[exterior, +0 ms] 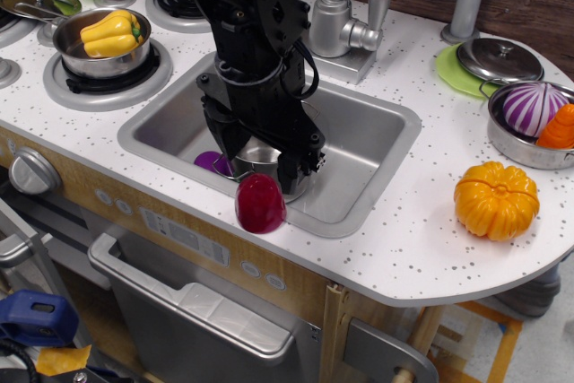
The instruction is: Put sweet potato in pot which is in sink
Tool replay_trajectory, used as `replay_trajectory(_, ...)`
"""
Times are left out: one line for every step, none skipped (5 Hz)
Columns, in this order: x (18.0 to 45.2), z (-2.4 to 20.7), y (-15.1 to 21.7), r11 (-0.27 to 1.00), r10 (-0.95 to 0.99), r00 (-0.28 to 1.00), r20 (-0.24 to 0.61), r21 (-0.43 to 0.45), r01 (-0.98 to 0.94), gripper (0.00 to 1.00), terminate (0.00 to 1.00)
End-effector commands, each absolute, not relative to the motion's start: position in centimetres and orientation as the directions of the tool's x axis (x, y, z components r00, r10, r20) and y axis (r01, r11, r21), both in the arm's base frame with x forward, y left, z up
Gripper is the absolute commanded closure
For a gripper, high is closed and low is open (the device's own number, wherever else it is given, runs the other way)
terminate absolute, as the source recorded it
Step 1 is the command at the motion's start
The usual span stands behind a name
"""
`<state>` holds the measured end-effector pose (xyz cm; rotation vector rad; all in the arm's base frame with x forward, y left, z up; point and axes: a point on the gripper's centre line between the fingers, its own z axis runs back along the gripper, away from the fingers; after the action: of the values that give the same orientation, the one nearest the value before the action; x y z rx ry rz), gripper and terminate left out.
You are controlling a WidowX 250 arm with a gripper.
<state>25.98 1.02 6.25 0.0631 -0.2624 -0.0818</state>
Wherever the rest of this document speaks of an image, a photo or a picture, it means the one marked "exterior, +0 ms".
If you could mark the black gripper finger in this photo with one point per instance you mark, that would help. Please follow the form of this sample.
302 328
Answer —
227 132
290 174

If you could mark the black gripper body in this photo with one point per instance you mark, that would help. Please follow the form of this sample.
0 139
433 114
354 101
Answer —
269 107

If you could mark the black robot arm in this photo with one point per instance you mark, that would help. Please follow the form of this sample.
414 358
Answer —
251 35

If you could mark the purple toy sweet potato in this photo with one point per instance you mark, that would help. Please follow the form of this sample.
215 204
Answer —
210 160

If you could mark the small steel pot in sink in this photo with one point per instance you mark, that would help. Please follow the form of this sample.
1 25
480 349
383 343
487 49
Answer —
255 157

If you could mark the grey toy sink basin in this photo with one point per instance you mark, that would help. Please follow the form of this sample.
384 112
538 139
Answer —
367 139

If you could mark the steel pot on stove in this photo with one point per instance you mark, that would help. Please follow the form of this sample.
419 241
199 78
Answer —
67 41

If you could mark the steel pot on right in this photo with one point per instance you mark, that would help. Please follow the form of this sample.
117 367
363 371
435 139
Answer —
518 147

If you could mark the steel pot lid right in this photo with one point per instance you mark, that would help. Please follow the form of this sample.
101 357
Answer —
499 59

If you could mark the dark red toy vegetable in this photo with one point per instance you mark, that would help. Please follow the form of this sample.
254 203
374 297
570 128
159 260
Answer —
259 204

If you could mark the silver toy faucet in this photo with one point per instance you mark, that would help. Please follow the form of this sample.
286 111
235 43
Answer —
344 47

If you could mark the black stove burner front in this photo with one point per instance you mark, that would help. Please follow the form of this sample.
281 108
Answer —
79 84

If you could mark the black stove burner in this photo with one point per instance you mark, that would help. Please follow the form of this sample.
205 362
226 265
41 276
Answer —
183 9
79 84

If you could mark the black stove burner back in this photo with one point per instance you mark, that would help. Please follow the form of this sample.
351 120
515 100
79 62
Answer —
183 9

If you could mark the yellow toy bell pepper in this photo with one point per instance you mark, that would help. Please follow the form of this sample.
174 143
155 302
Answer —
116 34

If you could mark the light green round plate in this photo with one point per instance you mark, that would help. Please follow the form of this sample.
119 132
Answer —
454 75

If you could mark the grey oven door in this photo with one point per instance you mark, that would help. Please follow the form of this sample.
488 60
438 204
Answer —
189 325

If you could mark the silver stove knob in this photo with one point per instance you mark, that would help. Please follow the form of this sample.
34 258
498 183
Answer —
32 174

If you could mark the orange toy pumpkin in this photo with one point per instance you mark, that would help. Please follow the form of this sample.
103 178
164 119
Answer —
496 202

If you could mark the steel lid upper left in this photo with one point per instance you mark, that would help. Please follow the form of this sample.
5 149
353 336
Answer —
42 10

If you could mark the purple striped toy onion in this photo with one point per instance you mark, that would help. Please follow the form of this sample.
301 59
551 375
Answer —
529 107

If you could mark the blue clamp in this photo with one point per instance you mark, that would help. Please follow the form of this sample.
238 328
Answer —
38 319

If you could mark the orange toy carrot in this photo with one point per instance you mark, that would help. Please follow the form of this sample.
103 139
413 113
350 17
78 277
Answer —
558 134

